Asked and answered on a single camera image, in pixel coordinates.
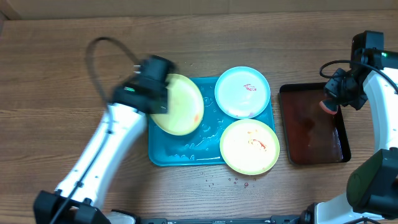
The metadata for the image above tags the pink green round sponge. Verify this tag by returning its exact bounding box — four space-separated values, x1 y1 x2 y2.
319 99 338 115

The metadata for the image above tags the yellow plate with red stain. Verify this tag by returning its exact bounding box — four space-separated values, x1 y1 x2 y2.
150 73 205 136

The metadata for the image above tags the light blue plate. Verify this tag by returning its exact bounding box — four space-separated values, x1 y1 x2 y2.
215 66 271 119

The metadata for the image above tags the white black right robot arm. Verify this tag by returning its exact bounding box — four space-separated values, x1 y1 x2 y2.
293 30 397 223

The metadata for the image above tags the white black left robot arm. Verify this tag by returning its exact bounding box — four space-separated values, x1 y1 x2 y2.
33 55 175 224

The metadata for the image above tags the dark brown rectangular tray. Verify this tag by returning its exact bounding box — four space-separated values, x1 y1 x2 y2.
279 83 351 166

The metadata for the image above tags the teal plastic tray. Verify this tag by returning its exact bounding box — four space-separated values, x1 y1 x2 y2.
148 77 277 167

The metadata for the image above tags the yellow plate near tray edge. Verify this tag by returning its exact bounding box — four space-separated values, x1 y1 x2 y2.
220 119 280 175

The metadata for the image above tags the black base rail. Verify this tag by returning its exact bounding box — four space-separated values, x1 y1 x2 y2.
105 214 308 224

